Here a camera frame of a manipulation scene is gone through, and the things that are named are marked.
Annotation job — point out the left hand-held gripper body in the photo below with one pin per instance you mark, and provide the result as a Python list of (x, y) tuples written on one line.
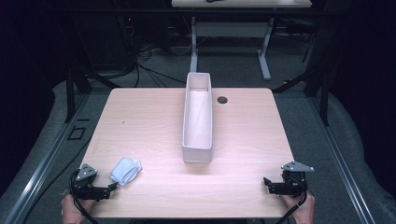
[(84, 184)]

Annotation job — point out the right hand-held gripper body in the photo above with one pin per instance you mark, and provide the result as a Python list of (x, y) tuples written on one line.
[(292, 182)]

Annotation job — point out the white socks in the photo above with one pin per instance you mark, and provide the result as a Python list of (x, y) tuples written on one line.
[(125, 170)]

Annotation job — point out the long white storage box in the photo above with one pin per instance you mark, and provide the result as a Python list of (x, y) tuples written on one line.
[(198, 119)]

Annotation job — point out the person's left hand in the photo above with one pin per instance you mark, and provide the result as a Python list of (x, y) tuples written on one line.
[(72, 211)]

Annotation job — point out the person's right hand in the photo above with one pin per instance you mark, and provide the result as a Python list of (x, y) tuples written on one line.
[(303, 210)]

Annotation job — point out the black metal stand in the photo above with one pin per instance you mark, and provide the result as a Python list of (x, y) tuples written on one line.
[(81, 74), (314, 77)]

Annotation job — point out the white desk with metal legs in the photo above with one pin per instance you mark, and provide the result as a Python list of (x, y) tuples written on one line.
[(233, 28)]

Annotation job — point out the aluminium floor rail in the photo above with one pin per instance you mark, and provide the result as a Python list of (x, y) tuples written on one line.
[(341, 158), (43, 161)]

